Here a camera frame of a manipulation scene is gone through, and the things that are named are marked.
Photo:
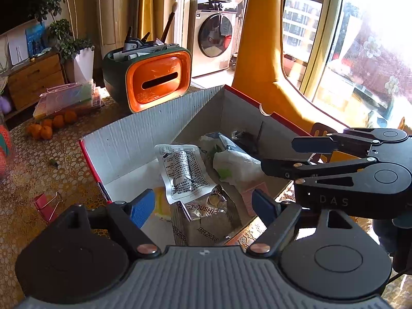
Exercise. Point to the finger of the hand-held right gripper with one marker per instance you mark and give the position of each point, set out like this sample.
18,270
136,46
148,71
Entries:
280,167
309,144

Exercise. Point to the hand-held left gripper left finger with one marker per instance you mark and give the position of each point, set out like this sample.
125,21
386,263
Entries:
141,206

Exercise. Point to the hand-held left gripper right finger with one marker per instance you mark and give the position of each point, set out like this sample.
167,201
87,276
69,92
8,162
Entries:
264,203

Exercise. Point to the pink pouch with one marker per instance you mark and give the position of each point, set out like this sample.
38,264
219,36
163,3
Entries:
252,199

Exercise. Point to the white and green plastic bag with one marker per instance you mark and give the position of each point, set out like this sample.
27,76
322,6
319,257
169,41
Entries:
238,167

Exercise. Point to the dark packet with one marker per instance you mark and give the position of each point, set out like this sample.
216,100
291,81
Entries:
246,140

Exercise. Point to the white black-printed packet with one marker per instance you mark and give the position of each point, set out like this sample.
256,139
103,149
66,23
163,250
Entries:
183,173

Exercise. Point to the silver snack packet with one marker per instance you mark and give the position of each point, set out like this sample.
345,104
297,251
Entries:
206,228

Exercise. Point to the red and white cardboard box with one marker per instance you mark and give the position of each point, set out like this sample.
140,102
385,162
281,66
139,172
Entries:
128,141

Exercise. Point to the person's dark clothing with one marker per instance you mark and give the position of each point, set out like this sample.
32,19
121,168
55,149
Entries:
386,235

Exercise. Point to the red binder clip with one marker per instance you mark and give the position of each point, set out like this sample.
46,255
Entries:
45,207

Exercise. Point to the small green scrap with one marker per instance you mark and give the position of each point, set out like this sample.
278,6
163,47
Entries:
54,164

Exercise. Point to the yellow curtain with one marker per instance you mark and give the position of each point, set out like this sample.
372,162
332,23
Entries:
257,54

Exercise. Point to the orange tangerine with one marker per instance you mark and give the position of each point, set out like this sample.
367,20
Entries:
47,123
70,116
58,120
46,132
34,130

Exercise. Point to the green and orange tissue box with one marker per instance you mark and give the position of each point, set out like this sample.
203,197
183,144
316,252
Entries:
161,80

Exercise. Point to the stack of colourful folders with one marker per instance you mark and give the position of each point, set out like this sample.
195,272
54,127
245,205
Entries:
64,96

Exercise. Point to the white washing machine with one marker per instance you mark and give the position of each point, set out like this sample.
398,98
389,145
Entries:
212,35

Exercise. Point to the large plant in white pot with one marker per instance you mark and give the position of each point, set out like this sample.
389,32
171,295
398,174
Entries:
83,66

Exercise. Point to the white marker pen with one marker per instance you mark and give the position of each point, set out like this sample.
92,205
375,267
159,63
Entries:
151,51

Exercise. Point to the wooden television cabinet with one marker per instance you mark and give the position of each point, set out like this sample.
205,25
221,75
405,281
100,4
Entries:
35,80

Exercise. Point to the black marker bottle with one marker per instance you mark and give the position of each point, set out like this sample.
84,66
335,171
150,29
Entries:
128,40

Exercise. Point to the purple plush toy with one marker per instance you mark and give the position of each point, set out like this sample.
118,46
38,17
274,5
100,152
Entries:
5,104

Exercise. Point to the white laundry cabinet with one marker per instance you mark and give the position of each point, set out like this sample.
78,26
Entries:
182,22

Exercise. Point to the calligraphy brush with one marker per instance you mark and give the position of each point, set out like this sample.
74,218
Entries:
169,22

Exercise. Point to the blue picture card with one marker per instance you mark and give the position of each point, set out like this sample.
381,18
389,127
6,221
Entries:
36,40

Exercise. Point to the white sketch card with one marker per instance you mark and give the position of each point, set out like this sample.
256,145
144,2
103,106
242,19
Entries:
18,51

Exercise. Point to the beige curtain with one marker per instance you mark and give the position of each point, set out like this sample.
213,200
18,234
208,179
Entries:
116,6

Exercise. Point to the black television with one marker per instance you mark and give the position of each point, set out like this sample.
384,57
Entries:
19,0

